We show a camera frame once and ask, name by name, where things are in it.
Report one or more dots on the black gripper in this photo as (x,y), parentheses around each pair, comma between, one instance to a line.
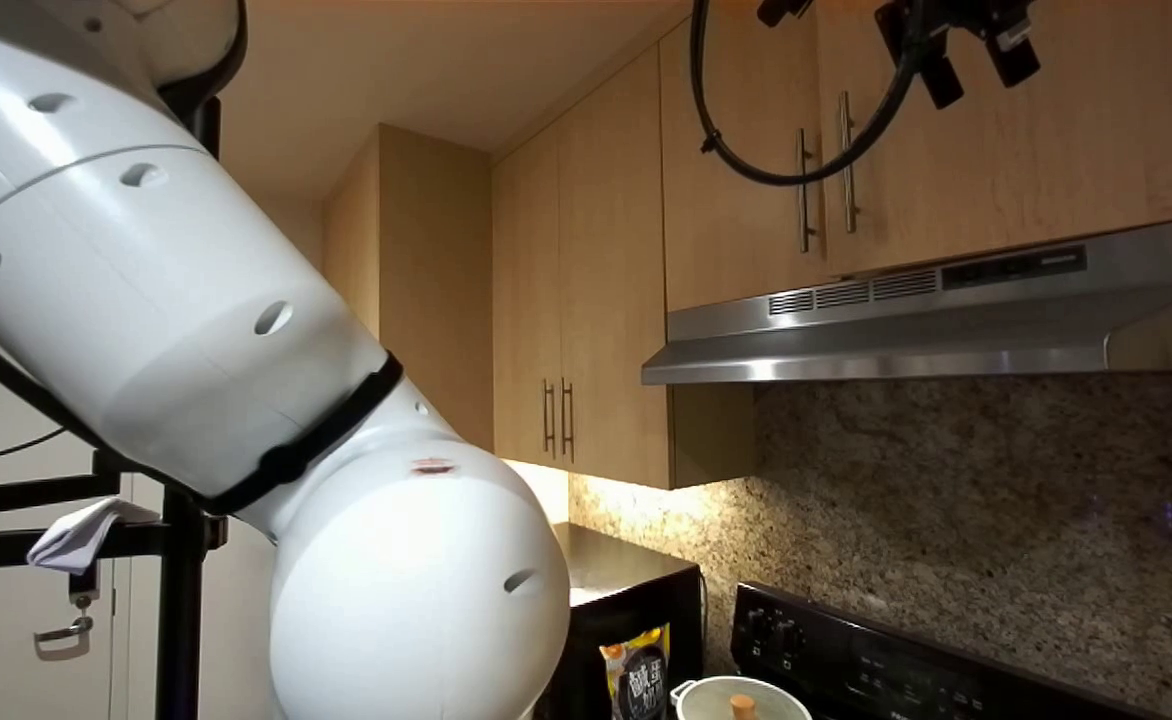
(956,21)

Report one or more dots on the tall wooden cabinet door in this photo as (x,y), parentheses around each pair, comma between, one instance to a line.
(526,293)
(618,267)

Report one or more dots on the black metal camera stand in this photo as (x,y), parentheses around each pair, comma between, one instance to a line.
(181,625)

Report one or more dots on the stainless steel range hood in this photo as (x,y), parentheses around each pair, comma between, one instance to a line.
(928,333)

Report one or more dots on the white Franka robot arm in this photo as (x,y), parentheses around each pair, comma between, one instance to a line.
(145,267)

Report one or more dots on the black kitchen stove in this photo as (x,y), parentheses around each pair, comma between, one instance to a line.
(879,666)

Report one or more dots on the deep wooden side cabinet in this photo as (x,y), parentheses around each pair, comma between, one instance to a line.
(436,267)

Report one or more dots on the white crumpled cloth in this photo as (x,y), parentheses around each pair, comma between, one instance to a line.
(79,532)

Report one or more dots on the black microwave oven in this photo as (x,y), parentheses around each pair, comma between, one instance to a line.
(676,625)

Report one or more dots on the wooden overhead cabinet door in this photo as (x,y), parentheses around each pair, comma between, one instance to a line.
(1079,144)
(747,241)

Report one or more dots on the white cooking pot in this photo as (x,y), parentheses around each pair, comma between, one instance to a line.
(710,703)

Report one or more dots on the wooden pot lid knob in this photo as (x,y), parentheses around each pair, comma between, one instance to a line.
(741,711)

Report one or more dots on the yellow black snack bag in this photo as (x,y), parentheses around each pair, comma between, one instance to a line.
(642,680)

